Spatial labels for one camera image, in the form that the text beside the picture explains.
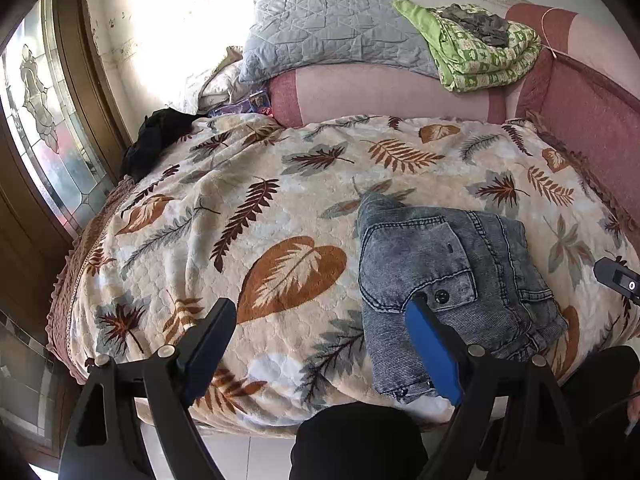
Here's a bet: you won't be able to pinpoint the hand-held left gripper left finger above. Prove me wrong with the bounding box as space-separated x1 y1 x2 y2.
59 298 237 480

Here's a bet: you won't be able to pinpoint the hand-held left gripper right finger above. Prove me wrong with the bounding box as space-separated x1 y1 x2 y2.
405 292 586 480

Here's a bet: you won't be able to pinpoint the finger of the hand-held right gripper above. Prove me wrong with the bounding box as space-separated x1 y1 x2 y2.
593 257 640 306

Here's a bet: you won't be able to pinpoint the grey washed denim pants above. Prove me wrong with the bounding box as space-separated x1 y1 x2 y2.
356 191 571 405

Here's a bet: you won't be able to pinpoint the person's left leg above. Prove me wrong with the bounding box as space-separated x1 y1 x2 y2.
289 401 430 480

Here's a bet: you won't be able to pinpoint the person's leg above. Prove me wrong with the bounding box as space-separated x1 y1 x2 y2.
289 401 430 480
475 345 640 480

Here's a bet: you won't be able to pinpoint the person's right leg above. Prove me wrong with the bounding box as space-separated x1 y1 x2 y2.
475 345 640 480

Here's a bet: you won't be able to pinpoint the pink fringed bedcover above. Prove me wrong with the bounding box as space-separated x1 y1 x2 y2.
45 175 138 386

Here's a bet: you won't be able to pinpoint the leaf print blanket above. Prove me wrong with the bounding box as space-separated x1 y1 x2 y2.
59 112 640 436

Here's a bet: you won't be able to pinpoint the black cloth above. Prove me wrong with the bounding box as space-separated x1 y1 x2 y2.
120 107 206 183

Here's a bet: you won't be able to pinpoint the colourful small packet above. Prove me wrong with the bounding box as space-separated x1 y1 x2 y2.
207 91 275 118

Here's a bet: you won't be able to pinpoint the green patterned quilt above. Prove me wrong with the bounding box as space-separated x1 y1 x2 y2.
391 0 543 93

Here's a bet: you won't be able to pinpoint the white floral pillow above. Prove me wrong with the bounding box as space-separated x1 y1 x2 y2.
172 46 246 113

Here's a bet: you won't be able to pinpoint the wooden stained glass door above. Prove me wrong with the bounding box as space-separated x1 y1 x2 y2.
0 0 133 466

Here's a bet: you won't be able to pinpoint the grey crumpled cloth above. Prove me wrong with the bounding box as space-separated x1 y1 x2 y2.
434 4 510 48

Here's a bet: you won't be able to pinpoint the grey quilted pillow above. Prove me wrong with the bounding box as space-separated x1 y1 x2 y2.
238 0 441 85

